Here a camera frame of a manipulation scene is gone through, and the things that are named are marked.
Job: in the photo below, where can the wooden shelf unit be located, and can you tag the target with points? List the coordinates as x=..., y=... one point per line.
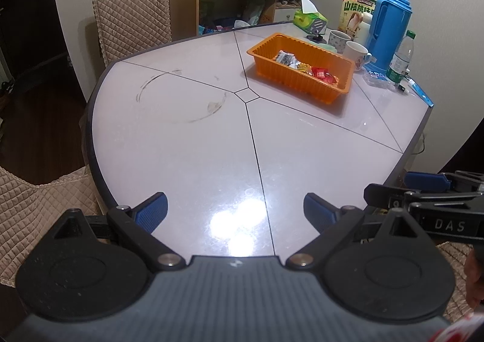
x=183, y=9

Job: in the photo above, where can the small grey striped stand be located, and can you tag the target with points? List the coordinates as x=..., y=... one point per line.
x=317, y=27

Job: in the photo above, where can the chair with quilted beige cover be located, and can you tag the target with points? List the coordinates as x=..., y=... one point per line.
x=41, y=221
x=453, y=262
x=130, y=13

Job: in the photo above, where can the printed cereal box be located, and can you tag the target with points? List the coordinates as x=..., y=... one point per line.
x=353, y=11

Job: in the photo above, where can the small black adapter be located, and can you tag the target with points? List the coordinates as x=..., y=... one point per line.
x=400, y=88

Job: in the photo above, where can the orange plastic tray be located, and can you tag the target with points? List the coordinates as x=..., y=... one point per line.
x=287, y=79

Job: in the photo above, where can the red snack packet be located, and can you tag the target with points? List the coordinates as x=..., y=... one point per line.
x=331, y=80
x=319, y=72

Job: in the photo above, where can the green tissue box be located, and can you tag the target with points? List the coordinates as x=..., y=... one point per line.
x=304, y=19

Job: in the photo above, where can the clear plastic water bottle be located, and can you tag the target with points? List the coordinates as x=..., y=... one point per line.
x=400, y=60

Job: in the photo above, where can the blue thermos jug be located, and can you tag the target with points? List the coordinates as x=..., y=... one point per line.
x=389, y=28

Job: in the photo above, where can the blue tube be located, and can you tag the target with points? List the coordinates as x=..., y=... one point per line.
x=419, y=91

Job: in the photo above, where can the patterned white mug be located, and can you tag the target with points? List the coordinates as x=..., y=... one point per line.
x=337, y=41

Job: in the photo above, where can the yellow snack packet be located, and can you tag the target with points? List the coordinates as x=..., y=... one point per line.
x=302, y=69

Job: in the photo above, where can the person's right hand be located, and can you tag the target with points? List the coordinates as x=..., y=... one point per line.
x=474, y=277

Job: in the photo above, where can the blue and white plastic packet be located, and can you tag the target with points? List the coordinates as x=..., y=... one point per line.
x=376, y=76

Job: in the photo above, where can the black and white snack packet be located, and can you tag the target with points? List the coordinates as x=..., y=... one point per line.
x=285, y=59

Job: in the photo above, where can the red and white patterned cloth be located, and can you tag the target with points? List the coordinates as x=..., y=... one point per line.
x=457, y=330

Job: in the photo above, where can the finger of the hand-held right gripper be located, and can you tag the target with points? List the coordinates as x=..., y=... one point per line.
x=382, y=196
x=423, y=179

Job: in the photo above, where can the white mug with cartoon print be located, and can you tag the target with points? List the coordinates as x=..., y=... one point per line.
x=353, y=56

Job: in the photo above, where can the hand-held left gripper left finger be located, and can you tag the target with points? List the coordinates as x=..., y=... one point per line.
x=153, y=210

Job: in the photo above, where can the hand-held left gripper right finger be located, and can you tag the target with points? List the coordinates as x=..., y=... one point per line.
x=319, y=212

